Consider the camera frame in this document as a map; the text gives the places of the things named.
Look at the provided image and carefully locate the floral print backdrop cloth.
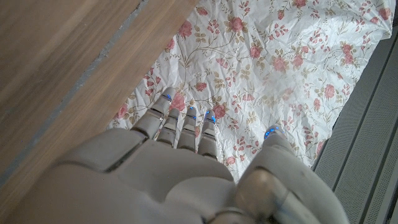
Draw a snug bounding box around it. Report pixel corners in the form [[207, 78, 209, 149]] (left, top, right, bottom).
[[107, 0, 397, 183]]

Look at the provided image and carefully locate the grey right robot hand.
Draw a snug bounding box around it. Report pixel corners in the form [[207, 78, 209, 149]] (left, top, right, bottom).
[[0, 86, 349, 224]]

